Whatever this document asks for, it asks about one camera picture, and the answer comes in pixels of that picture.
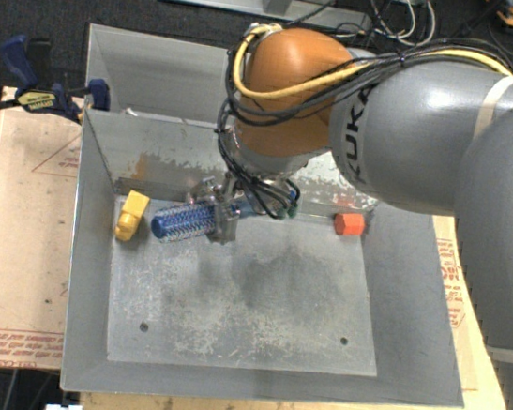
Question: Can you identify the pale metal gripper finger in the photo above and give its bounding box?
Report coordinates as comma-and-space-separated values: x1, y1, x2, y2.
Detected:
205, 202, 243, 248
184, 173, 224, 210

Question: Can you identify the blue ribbed cylinder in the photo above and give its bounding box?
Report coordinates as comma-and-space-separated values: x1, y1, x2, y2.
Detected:
147, 194, 219, 251

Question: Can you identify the yellow toy block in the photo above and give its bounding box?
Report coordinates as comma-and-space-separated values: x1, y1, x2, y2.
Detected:
112, 188, 152, 245

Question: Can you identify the grey metal bin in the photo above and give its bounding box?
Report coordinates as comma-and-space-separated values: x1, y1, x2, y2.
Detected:
38, 23, 510, 410

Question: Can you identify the orange block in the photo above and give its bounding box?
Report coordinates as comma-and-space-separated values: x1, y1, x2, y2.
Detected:
331, 209, 369, 241

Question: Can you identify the brown cardboard board, red print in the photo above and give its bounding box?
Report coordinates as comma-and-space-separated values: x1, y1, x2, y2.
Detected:
0, 84, 513, 410

